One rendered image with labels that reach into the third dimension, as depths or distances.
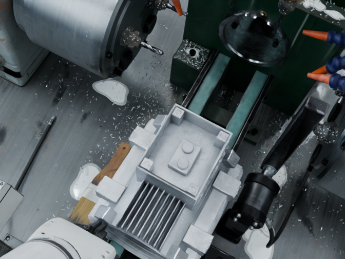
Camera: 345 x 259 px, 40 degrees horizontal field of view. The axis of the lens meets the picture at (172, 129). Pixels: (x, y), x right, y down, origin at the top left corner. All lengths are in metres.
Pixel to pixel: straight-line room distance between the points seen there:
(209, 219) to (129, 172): 0.15
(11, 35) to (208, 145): 0.48
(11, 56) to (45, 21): 0.20
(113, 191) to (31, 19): 0.35
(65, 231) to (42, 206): 0.42
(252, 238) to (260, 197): 0.24
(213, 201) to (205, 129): 0.11
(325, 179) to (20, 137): 0.65
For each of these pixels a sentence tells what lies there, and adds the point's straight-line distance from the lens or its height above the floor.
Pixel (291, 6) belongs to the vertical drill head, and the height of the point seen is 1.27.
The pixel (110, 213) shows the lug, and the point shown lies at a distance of 0.73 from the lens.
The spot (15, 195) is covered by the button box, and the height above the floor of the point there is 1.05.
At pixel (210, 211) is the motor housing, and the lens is 0.77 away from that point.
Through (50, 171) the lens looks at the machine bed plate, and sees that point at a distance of 1.07.
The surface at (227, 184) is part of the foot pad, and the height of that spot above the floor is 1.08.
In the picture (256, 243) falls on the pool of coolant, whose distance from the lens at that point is 1.04.
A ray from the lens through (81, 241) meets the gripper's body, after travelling 0.63.
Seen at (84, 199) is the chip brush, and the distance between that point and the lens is 1.04.
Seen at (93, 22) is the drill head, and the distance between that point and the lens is 0.84.
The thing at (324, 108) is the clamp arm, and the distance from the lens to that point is 0.66.
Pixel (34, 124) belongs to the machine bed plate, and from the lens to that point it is 1.12.
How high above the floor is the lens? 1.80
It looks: 66 degrees down
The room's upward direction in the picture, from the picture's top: 10 degrees clockwise
